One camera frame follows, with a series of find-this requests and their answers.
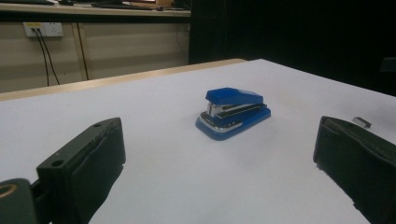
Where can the wooden table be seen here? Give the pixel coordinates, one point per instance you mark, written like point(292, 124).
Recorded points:
point(124, 78)

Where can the beige desk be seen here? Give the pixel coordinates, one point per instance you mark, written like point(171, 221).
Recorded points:
point(130, 46)

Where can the black curtain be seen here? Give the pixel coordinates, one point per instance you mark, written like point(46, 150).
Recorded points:
point(295, 34)

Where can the black keyboard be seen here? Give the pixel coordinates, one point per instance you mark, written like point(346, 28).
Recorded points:
point(121, 5)

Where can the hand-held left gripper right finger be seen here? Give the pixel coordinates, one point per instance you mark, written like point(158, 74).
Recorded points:
point(358, 155)

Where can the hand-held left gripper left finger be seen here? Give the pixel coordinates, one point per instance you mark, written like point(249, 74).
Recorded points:
point(90, 161)

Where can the white table sheet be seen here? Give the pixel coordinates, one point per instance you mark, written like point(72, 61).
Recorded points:
point(174, 174)

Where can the silver staple strip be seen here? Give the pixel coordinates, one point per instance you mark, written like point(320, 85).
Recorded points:
point(361, 122)

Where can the white wall socket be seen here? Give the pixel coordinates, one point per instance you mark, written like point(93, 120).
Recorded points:
point(49, 29)

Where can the blue stapler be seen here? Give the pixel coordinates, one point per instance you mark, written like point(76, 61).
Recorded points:
point(232, 121)

